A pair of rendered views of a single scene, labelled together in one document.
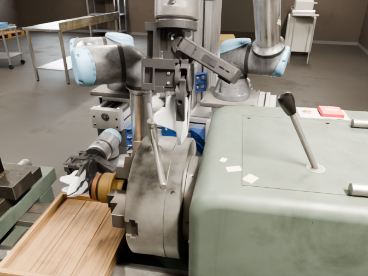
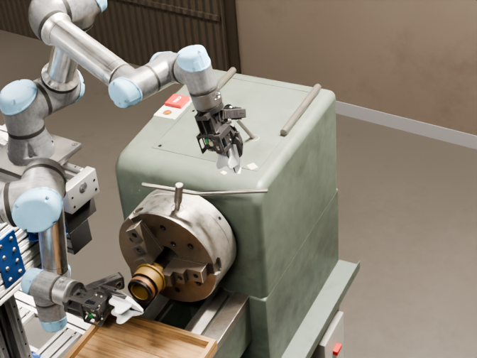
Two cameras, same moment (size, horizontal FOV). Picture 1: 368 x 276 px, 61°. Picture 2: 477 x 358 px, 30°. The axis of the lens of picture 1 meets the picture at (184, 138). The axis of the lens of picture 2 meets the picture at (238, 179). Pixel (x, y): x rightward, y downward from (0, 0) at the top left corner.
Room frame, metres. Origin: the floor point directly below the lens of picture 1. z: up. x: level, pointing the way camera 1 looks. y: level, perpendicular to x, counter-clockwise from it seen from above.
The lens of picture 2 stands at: (-0.14, 1.82, 2.69)
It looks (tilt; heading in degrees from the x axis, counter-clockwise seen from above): 36 degrees down; 290
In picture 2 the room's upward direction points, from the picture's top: 5 degrees counter-clockwise
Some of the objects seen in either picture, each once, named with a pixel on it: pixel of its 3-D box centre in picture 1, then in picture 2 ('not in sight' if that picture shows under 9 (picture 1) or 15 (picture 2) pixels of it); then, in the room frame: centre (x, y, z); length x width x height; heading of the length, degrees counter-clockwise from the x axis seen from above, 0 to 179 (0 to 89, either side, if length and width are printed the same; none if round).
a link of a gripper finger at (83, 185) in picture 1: (71, 189); (125, 315); (0.74, 0.32, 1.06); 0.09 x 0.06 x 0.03; 170
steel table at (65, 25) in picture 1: (79, 43); not in sight; (6.15, 1.99, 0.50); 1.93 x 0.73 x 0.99; 163
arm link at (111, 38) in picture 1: (119, 49); not in sight; (1.39, 0.28, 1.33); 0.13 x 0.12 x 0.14; 110
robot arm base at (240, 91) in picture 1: (232, 84); (28, 138); (1.26, -0.20, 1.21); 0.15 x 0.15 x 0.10
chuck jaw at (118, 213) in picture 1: (124, 210); (189, 270); (0.62, 0.15, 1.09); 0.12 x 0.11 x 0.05; 170
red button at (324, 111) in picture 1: (330, 113); (177, 101); (0.84, -0.42, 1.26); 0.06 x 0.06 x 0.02; 80
